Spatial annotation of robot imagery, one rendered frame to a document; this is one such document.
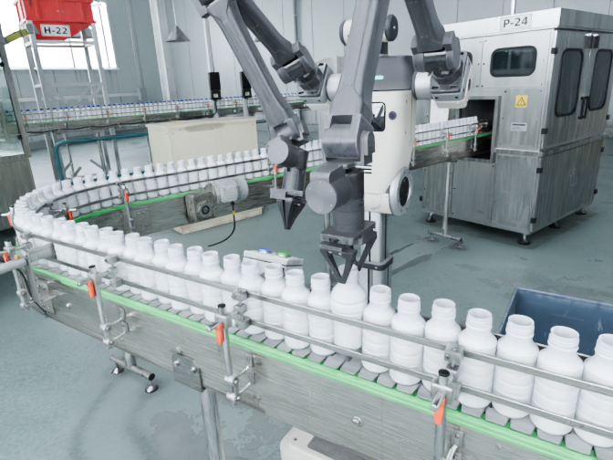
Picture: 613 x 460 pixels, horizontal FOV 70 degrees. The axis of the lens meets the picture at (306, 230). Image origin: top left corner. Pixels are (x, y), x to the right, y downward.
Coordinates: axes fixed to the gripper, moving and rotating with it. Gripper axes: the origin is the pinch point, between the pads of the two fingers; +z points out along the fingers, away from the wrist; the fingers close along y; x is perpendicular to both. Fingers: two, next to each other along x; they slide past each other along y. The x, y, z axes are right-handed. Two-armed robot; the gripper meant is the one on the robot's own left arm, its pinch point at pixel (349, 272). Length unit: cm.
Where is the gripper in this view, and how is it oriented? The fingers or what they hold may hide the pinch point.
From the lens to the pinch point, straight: 83.7
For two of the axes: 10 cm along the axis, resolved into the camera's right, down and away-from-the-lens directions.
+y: 5.4, -3.0, 7.9
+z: 0.5, 9.4, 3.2
